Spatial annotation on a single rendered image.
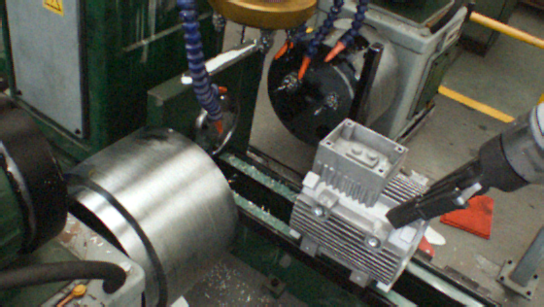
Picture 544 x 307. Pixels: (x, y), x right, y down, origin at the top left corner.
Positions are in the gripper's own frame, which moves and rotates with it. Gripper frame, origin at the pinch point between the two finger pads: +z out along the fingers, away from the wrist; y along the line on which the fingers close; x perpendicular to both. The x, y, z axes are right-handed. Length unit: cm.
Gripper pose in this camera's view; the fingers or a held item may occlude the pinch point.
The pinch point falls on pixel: (407, 212)
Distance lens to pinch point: 91.4
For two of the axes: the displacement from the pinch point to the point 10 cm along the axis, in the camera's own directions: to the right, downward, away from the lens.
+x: 6.2, 7.9, -0.1
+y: -5.8, 4.4, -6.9
